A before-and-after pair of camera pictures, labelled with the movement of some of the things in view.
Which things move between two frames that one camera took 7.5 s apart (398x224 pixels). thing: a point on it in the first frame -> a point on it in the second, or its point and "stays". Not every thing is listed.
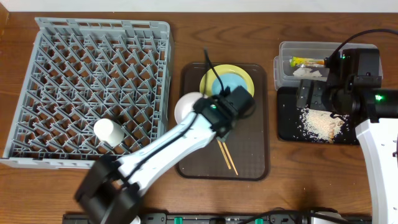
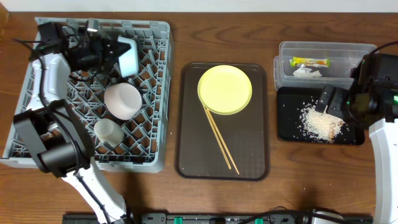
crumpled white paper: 305,71 stays
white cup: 109,132 stays
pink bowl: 185,104 -> 122,100
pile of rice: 321,124 stays
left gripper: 224,131 -> 106,50
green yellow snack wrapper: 295,61 stays
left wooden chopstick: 224,154 stays
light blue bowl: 232,80 -> 129,61
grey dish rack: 83,71 stays
